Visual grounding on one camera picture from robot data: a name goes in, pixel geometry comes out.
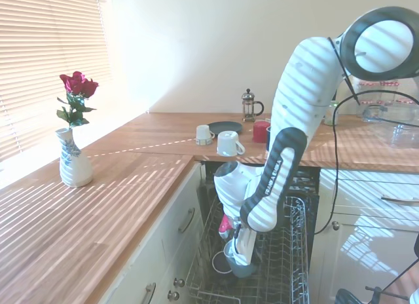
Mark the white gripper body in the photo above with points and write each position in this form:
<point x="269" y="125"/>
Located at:
<point x="245" y="246"/>

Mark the grey mug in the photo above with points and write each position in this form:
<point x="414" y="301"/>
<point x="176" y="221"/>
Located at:
<point x="244" y="270"/>

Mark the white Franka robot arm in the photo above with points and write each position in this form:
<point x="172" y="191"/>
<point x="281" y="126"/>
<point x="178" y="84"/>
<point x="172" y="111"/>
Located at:
<point x="304" y="87"/>

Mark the dark blue mug white rim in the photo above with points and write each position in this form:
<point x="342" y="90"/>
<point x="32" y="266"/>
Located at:
<point x="219" y="265"/>

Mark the plain white mug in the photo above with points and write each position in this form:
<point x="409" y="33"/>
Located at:
<point x="226" y="143"/>

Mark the red mug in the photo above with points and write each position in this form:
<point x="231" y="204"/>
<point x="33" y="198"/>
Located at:
<point x="260" y="132"/>

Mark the silver cabinet knob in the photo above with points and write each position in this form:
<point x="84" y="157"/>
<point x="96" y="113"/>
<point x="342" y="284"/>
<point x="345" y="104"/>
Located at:
<point x="173" y="295"/>
<point x="335" y="225"/>
<point x="179" y="282"/>

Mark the white kitchen cabinet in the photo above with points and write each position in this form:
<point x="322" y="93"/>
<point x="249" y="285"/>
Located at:
<point x="366" y="251"/>
<point x="170" y="238"/>

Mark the stainless steel dishwasher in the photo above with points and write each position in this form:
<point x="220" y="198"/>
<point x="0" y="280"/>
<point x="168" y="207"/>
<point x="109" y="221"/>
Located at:
<point x="304" y="182"/>

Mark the dark navy cup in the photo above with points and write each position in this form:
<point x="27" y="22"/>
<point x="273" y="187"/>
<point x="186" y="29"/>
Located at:
<point x="268" y="137"/>

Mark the black round object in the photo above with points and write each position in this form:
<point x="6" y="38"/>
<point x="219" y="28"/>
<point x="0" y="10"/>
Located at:
<point x="347" y="297"/>

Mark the white cup with patterned rim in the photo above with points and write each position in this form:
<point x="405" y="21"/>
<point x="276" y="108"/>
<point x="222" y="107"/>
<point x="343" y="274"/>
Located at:
<point x="203" y="133"/>

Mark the dark grey plate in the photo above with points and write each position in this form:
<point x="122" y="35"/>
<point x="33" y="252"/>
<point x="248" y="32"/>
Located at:
<point x="226" y="126"/>

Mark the glass French press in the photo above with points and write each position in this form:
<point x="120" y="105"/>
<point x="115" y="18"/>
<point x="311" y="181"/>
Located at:
<point x="249" y="110"/>

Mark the black tripod stand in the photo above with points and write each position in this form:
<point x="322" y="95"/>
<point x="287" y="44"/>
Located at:
<point x="375" y="294"/>

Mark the clear glass pitcher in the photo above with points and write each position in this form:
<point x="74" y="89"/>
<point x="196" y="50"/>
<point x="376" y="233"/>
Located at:
<point x="373" y="114"/>

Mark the white blue patterned vase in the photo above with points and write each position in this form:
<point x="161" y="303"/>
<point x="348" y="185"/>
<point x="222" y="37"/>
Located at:
<point x="73" y="169"/>

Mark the clear glass bowl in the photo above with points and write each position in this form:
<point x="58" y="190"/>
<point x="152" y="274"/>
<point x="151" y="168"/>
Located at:
<point x="404" y="135"/>

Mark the glass jar red checkered lid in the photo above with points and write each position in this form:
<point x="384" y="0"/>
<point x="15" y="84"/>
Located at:
<point x="407" y="107"/>
<point x="389" y="91"/>
<point x="368" y="91"/>

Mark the red rose with green leaves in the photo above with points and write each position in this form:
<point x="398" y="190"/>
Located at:
<point x="73" y="81"/>
<point x="89" y="87"/>

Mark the white window blinds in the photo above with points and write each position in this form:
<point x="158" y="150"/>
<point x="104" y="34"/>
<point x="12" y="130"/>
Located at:
<point x="49" y="55"/>

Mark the pink wrist camera mount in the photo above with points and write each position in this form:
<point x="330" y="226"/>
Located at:
<point x="224" y="227"/>

